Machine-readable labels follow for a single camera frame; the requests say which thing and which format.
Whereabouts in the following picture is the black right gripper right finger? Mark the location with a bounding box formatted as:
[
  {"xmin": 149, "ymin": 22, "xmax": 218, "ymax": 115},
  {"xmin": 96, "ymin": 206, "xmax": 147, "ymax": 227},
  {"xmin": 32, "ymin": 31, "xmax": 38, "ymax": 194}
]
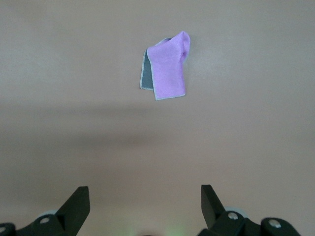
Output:
[{"xmin": 199, "ymin": 184, "xmax": 302, "ymax": 236}]

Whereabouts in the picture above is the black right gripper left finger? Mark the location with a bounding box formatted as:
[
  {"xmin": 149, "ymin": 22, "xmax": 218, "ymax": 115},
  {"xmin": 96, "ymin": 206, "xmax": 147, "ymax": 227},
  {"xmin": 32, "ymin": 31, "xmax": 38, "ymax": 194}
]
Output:
[{"xmin": 0, "ymin": 186, "xmax": 90, "ymax": 236}]

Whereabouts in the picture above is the purple and grey towel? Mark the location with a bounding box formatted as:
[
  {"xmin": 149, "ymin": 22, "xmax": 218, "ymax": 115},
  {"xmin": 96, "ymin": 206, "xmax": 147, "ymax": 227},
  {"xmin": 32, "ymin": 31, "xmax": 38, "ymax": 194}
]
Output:
[{"xmin": 139, "ymin": 30, "xmax": 191, "ymax": 101}]

